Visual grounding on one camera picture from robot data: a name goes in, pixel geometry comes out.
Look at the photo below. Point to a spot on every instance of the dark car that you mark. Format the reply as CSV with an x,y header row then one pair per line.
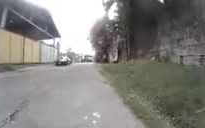
x,y
62,61

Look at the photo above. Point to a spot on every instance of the row of trees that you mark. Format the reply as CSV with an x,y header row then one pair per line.
x,y
136,26

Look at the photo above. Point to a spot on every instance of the grey asphalt road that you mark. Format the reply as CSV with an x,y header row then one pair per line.
x,y
60,96

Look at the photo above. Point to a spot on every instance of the grass verge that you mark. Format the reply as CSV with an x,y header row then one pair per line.
x,y
163,93

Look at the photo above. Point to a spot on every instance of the yellow panel fence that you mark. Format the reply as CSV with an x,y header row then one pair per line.
x,y
13,50

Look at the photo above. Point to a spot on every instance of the building with overhanging roof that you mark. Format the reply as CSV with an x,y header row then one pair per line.
x,y
23,20

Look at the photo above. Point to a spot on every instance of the grey stone wall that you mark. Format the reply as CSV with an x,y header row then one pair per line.
x,y
190,46

